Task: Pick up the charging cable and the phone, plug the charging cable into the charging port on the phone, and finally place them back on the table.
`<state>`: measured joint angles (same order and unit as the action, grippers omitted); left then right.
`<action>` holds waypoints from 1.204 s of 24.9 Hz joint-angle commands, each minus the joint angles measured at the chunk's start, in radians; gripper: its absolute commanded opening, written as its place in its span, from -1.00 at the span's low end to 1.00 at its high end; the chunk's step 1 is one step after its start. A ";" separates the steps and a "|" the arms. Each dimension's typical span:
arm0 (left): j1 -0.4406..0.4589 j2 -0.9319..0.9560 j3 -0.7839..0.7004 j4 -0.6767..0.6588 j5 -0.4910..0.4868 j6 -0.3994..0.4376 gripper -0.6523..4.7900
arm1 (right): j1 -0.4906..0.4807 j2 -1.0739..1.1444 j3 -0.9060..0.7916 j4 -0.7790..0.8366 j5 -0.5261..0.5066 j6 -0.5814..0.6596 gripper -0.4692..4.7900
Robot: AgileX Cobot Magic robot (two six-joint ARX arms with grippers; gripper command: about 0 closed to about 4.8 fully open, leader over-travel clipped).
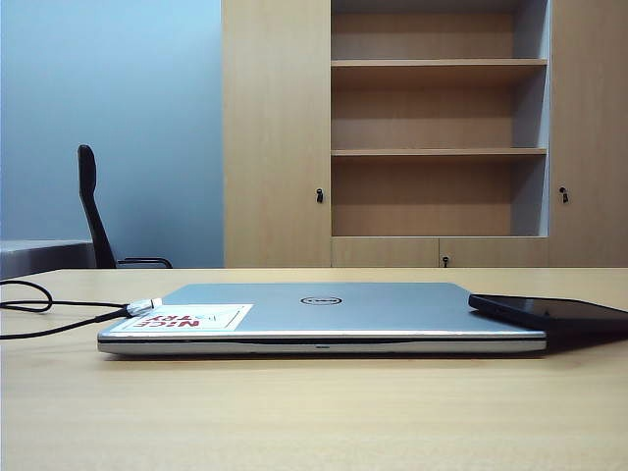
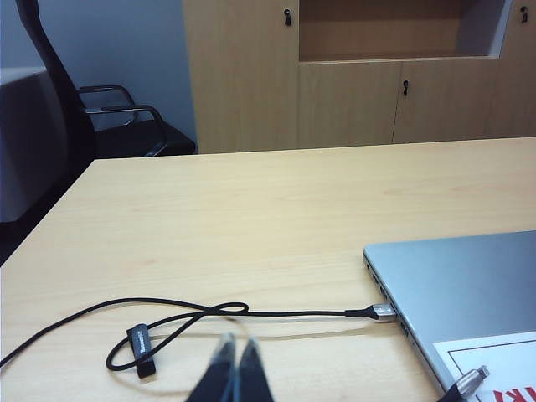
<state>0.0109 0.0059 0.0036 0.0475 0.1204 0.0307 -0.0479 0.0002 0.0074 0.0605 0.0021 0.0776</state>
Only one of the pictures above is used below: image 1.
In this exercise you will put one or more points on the black smartphone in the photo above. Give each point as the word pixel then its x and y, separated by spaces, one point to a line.
pixel 564 311

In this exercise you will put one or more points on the silver Dell laptop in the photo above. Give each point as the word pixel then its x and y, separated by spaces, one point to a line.
pixel 368 314

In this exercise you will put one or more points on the light wooden cabinet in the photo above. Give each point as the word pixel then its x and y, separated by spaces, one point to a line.
pixel 275 122

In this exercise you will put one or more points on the white red Nice Try sticker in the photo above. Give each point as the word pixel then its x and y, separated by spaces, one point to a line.
pixel 196 319

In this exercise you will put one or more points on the black office chair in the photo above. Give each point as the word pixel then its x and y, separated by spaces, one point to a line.
pixel 93 196

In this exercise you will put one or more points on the grey background desk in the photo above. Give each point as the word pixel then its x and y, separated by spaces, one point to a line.
pixel 44 257

